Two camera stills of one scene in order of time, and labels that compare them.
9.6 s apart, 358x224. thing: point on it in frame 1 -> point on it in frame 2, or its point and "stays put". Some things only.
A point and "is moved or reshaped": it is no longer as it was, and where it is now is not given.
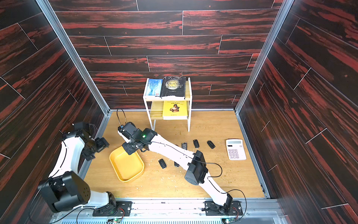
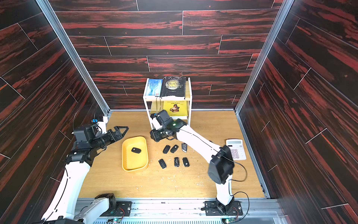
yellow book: x=175 y=110 stays put
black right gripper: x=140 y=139 -> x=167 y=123
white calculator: x=235 y=149 stays put
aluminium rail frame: x=176 y=211 stays put
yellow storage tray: x=126 y=167 is moved or reshaped
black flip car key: x=162 y=163 stays put
